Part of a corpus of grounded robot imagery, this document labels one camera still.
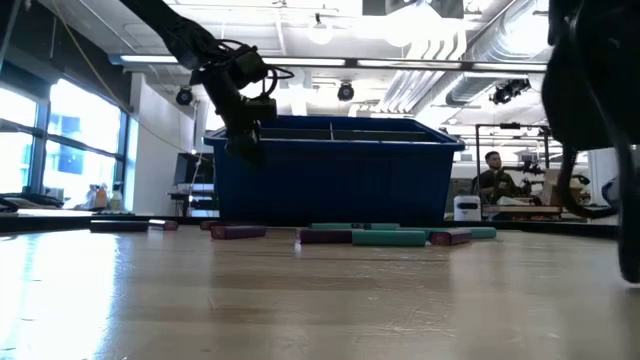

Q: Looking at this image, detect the globe pendant lamp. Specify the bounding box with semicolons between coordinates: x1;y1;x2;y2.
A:
306;12;335;47

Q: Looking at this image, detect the background wooden table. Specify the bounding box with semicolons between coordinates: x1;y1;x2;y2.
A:
481;203;621;224

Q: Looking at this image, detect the blue plastic bin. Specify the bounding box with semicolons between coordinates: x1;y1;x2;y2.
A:
203;114;467;227

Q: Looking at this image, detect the black curved bar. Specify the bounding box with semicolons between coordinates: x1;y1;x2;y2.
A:
0;192;65;215

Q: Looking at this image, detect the black background rig frame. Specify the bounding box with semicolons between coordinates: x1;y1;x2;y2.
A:
473;121;552;201

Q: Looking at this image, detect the white plastic container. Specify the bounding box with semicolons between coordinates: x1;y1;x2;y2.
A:
452;195;483;223

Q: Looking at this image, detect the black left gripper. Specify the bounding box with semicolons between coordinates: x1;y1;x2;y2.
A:
189;64;279;161

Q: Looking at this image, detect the large window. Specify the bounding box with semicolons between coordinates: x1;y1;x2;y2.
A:
0;74;132;214

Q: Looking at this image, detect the linear ceiling light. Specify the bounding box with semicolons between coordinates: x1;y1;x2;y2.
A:
107;52;549;72

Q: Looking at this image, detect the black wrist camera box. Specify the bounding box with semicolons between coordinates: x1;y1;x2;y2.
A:
227;43;271;86

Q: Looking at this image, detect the white cabinet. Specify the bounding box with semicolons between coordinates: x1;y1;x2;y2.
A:
587;147;621;207

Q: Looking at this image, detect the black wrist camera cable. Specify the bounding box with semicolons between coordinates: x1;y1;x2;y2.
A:
556;143;621;220
214;38;296;99

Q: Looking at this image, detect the yellow hanging cable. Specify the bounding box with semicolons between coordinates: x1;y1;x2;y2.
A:
49;0;189;154

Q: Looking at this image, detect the person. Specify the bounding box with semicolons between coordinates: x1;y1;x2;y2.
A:
472;150;516;205

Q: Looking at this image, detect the dark monitor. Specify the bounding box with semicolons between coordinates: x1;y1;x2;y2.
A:
172;151;216;187

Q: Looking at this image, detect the cardboard box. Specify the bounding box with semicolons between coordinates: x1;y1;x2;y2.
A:
542;168;585;206

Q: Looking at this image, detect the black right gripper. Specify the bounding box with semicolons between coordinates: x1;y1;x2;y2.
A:
541;0;640;152

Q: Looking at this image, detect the orange bottle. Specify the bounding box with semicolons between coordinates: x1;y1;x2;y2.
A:
93;183;110;211

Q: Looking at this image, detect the clear bottle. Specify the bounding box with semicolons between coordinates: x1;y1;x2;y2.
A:
108;181;125;212

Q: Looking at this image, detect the dark overhead box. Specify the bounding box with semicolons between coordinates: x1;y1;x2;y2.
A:
361;0;465;20

